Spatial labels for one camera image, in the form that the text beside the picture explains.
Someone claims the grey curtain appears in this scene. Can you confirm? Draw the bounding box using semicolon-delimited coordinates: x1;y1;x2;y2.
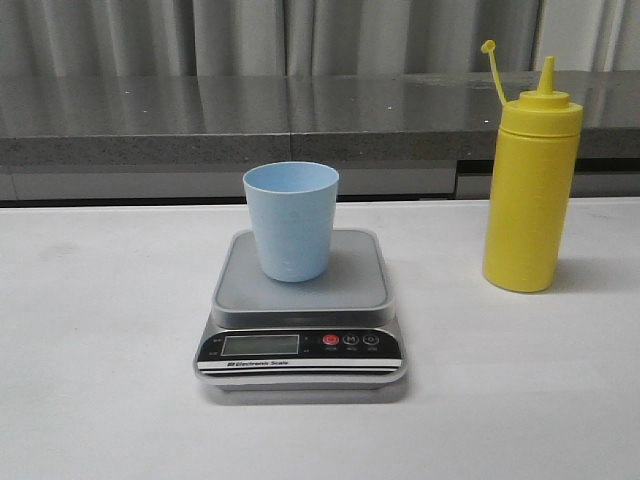
1;1;639;77

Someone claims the grey stone counter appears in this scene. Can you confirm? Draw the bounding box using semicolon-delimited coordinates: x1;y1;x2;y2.
0;69;640;202

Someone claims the light blue plastic cup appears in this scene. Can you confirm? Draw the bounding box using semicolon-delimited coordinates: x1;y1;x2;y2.
243;161;339;282

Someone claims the yellow squeeze bottle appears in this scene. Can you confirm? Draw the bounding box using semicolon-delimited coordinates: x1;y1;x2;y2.
481;40;584;293

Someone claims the silver electronic kitchen scale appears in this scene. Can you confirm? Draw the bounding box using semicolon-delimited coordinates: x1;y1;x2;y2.
193;229;407;392

